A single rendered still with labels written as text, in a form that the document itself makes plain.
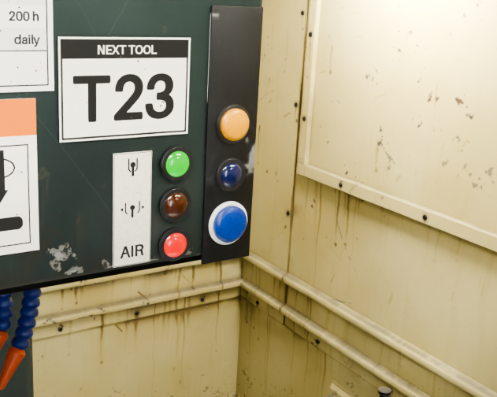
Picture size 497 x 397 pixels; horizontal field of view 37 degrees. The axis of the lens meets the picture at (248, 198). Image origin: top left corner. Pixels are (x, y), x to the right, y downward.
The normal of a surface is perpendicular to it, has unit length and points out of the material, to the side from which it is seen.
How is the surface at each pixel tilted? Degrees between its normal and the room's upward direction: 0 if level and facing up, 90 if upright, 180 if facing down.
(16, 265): 90
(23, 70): 90
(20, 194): 90
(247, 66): 90
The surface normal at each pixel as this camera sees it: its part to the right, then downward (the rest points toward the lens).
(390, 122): -0.84, 0.11
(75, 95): 0.55, 0.26
